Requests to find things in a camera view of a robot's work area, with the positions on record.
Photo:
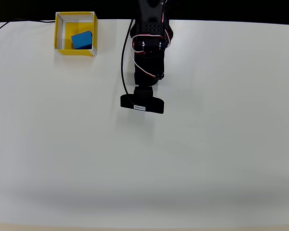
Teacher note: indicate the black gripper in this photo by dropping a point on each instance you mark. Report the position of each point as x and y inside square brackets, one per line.
[146, 80]

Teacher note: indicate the blue block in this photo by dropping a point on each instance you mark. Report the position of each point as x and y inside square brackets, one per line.
[82, 39]

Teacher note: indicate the black webcam with label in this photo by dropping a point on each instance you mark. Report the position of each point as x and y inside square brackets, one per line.
[144, 104]

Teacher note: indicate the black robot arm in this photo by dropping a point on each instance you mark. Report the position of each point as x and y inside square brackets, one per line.
[150, 26]

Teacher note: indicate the yellow open box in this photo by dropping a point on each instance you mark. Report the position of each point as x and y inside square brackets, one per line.
[60, 51]

